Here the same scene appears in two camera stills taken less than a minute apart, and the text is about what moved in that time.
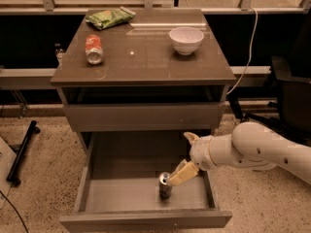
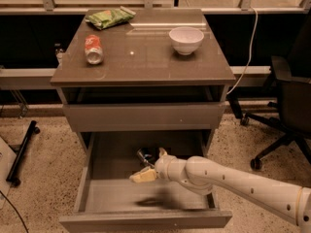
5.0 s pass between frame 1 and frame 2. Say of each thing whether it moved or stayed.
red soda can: stayed
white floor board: stayed
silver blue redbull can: moved
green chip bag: stayed
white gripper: moved
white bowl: stayed
